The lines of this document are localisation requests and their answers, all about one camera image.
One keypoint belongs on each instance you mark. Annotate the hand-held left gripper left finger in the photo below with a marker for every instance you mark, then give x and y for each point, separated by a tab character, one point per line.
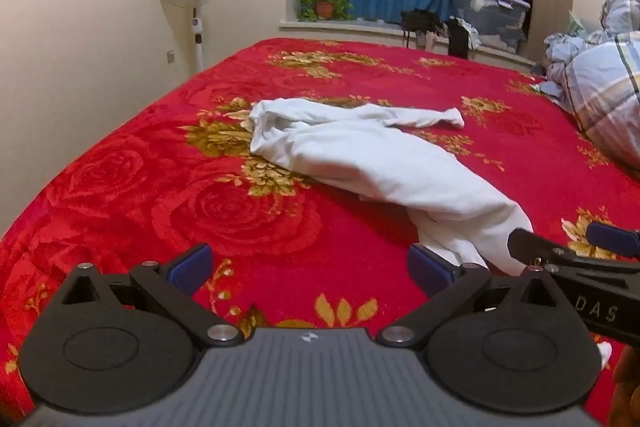
190	266

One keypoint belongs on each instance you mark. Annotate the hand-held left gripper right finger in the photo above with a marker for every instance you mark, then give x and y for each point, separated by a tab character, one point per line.
430	271

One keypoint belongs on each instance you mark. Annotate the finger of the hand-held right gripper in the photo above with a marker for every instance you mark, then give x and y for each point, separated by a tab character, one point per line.
612	236
525	244

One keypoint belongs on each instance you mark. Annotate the white garment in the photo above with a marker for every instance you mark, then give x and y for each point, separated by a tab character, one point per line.
375	157

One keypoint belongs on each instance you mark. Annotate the red floral blanket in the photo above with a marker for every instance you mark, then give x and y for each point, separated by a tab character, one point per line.
150	182

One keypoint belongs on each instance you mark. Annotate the plaid quilt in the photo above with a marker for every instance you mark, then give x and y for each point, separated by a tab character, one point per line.
610	82

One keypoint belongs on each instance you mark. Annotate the small patterned cloth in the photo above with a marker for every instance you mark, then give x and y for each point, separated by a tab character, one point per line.
473	37

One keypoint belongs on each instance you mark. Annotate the black upright box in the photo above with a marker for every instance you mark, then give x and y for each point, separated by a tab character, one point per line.
457	39

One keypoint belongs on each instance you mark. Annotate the translucent plastic storage box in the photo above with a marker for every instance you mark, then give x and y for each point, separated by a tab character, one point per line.
490	23

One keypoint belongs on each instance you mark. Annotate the black bag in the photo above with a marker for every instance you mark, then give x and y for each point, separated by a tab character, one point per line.
420	21

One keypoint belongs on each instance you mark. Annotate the potted green plant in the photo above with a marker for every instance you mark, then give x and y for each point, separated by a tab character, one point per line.
325	7

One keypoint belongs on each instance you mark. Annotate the wall outlet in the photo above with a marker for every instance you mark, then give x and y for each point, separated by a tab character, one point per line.
170	56

